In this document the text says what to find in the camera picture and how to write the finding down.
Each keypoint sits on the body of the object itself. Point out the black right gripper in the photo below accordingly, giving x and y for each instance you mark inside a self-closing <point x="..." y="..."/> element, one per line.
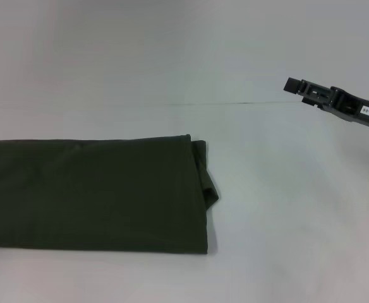
<point x="361" y="110"/>

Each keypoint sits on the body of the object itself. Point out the dark green shirt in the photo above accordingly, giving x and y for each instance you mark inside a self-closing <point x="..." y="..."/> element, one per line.
<point x="93" y="195"/>

